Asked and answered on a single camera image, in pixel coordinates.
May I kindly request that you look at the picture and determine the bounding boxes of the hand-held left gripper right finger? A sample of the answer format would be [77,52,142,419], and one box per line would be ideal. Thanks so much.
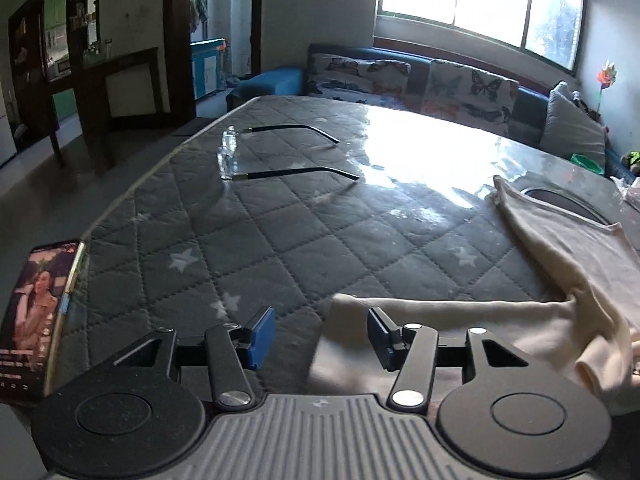
[366,306,531,409]

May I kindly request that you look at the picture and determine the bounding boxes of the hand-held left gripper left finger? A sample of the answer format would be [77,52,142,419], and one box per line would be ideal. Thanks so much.
[112,305,277,409]

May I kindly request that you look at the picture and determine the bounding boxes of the cream garment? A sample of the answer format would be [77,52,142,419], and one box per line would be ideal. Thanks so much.
[307,175,640,403]

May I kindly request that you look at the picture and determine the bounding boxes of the grey quilted star mat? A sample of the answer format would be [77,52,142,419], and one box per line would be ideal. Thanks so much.
[47,94,640,396]

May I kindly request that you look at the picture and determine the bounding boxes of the black-framed eyeglasses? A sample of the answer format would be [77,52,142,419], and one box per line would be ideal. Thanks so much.
[216,124,362,183]

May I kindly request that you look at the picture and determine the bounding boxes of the smartphone with lit screen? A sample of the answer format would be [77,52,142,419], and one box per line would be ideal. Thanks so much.
[0,240,86,403]

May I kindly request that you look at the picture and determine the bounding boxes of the blue sofa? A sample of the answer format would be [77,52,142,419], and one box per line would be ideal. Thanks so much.
[226,44,640,181]

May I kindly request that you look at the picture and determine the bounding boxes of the butterfly print cushion left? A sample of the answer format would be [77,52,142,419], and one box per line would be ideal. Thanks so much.
[306,55,412,106]

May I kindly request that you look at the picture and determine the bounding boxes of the butterfly print cushion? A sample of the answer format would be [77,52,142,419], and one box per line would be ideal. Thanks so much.
[306,55,412,106]
[425,59,520,136]

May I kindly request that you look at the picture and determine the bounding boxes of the butterfly print cushion right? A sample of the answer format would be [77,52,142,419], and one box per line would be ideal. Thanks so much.
[425,59,520,136]

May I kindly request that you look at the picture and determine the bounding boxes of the green bowl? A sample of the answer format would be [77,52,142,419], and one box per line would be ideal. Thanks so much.
[570,153,604,173]

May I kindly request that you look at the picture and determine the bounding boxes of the blue and white cabinet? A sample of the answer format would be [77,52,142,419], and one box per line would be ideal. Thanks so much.
[191,37,228,101]

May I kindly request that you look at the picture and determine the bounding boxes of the grey pillow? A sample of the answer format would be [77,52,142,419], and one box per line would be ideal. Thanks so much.
[540,81,608,168]

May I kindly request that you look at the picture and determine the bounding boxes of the clear plastic bag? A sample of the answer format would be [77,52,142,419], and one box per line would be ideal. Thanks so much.
[611,175,640,202]

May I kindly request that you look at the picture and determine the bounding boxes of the dark wooden side table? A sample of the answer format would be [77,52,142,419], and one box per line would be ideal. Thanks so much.
[75,46,166,171]

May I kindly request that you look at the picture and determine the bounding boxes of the dark wooden shelf unit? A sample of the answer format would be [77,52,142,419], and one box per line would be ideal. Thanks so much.
[7,0,106,161]

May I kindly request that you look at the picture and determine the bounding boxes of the colourful pinwheel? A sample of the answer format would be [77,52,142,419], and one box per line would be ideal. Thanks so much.
[595,60,618,116]

